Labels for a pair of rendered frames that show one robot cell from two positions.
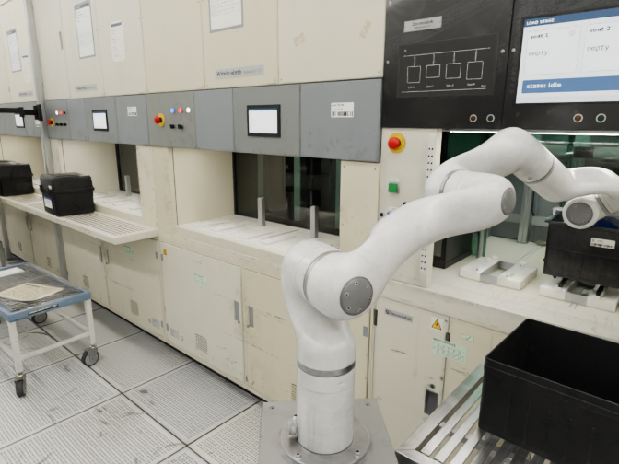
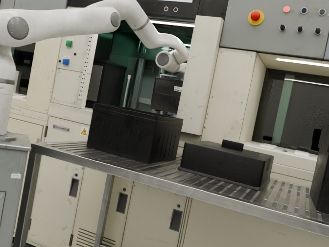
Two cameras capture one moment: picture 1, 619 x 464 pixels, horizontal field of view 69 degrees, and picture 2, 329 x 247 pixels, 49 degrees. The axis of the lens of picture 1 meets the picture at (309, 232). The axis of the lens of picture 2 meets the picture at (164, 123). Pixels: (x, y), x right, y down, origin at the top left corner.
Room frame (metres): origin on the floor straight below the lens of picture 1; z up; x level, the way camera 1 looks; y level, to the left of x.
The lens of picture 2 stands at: (-0.51, -0.18, 0.98)
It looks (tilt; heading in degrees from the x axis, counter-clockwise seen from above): 3 degrees down; 340
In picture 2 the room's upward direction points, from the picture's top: 11 degrees clockwise
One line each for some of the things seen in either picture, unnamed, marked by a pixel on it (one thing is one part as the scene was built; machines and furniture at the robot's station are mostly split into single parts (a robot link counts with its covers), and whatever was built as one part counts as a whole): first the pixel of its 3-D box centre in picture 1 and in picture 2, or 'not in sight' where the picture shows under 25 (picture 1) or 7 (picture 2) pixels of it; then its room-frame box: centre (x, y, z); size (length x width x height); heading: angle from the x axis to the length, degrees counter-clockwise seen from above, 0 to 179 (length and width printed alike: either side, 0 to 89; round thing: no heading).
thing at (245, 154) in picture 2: not in sight; (229, 158); (0.66, -0.88, 0.83); 0.29 x 0.29 x 0.13; 47
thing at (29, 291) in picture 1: (29, 291); not in sight; (2.42, 1.61, 0.47); 0.31 x 0.23 x 0.02; 70
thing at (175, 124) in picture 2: (566, 391); (136, 132); (0.87, -0.57, 0.85); 0.28 x 0.28 x 0.17; 47
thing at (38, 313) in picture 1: (29, 317); not in sight; (2.56, 1.73, 0.24); 0.97 x 0.52 x 0.48; 51
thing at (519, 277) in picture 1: (498, 270); not in sight; (1.56, -0.69, 0.89); 0.22 x 0.21 x 0.04; 139
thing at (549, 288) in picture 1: (582, 288); not in sight; (1.39, -0.90, 0.89); 0.22 x 0.21 x 0.04; 139
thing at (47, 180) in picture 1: (66, 192); not in sight; (3.05, 1.66, 0.93); 0.30 x 0.28 x 0.26; 46
